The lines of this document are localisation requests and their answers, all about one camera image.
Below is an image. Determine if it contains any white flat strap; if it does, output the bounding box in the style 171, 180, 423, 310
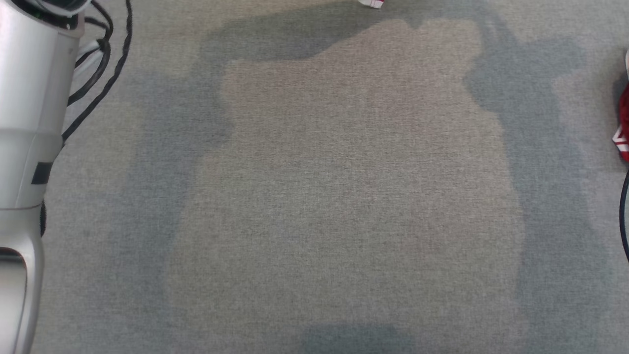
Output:
74, 41, 107, 68

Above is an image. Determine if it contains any red garment with white trim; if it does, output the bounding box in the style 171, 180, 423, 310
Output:
358, 0, 629, 164

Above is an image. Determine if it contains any grey fabric sofa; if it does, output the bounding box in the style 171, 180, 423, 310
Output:
0, 0, 629, 354

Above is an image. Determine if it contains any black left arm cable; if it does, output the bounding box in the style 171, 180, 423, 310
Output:
60, 0, 134, 144

